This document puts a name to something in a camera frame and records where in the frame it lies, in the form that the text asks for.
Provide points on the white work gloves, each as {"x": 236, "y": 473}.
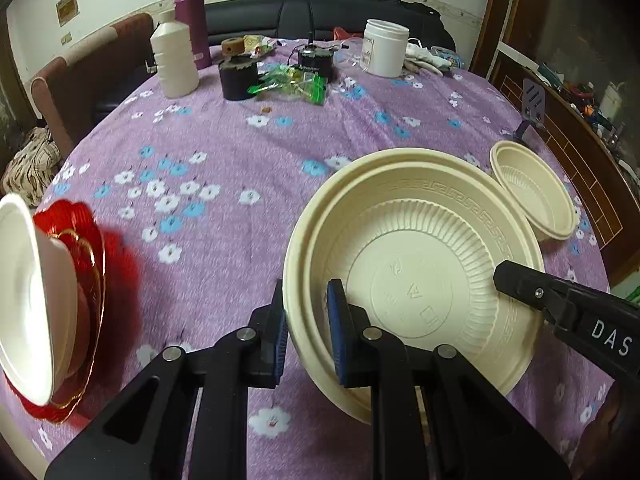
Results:
{"x": 422, "y": 60}

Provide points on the black leather sofa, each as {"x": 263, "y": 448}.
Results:
{"x": 300, "y": 15}

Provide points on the wall plaque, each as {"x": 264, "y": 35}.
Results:
{"x": 67, "y": 7}

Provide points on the large red glass plate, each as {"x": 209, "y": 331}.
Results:
{"x": 75, "y": 214}

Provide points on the black electronic device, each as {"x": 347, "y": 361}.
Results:
{"x": 316, "y": 62}

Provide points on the wooden spool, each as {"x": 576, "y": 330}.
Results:
{"x": 233, "y": 47}

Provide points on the dark clothing pile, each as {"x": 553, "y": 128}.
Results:
{"x": 390, "y": 5}

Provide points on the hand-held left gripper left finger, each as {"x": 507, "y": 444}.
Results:
{"x": 281, "y": 345}

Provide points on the purple floral tablecloth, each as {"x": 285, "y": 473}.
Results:
{"x": 225, "y": 240}

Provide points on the brown patterned cushion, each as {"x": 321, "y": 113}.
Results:
{"x": 30, "y": 170}

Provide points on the grey tabletop sign stand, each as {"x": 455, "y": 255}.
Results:
{"x": 532, "y": 102}

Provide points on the white plastic jar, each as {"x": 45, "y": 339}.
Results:
{"x": 384, "y": 50}

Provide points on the green plastic snack bag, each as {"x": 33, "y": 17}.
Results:
{"x": 295, "y": 85}

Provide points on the purple thermos flask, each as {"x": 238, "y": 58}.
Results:
{"x": 192, "y": 10}

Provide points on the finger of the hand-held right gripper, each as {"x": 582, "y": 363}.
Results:
{"x": 525, "y": 282}

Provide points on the white plastic bottle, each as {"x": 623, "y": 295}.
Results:
{"x": 172, "y": 60}

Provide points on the brown fabric armchair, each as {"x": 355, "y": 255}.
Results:
{"x": 75, "y": 85}

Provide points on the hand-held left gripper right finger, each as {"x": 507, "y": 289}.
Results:
{"x": 336, "y": 330}

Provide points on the wall outlet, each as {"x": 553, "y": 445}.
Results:
{"x": 65, "y": 37}

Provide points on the large cream plastic bowl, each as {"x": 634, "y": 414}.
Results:
{"x": 293, "y": 280}

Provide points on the white paper bowl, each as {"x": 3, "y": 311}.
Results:
{"x": 25, "y": 285}

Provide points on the yellow green snack packet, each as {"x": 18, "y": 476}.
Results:
{"x": 257, "y": 45}

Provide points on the wooden sideboard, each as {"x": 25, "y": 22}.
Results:
{"x": 575, "y": 160}

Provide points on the small cream plastic bowl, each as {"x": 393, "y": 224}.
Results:
{"x": 535, "y": 190}

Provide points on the medium cream plastic bowl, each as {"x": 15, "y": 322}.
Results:
{"x": 415, "y": 285}

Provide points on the black cylindrical jar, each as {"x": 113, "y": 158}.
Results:
{"x": 237, "y": 82}

